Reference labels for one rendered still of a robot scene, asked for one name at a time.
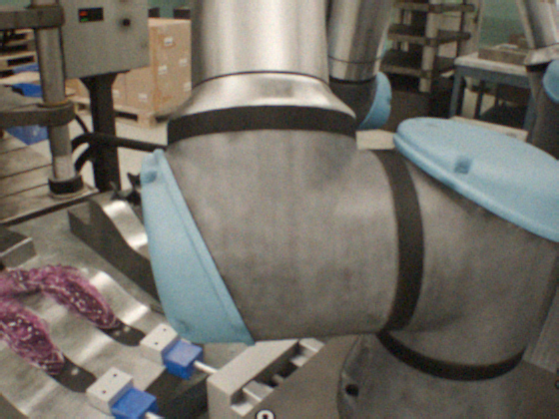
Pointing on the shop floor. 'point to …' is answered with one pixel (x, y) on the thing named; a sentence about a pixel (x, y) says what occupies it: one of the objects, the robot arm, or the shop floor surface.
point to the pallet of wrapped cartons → (152, 78)
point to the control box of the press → (103, 65)
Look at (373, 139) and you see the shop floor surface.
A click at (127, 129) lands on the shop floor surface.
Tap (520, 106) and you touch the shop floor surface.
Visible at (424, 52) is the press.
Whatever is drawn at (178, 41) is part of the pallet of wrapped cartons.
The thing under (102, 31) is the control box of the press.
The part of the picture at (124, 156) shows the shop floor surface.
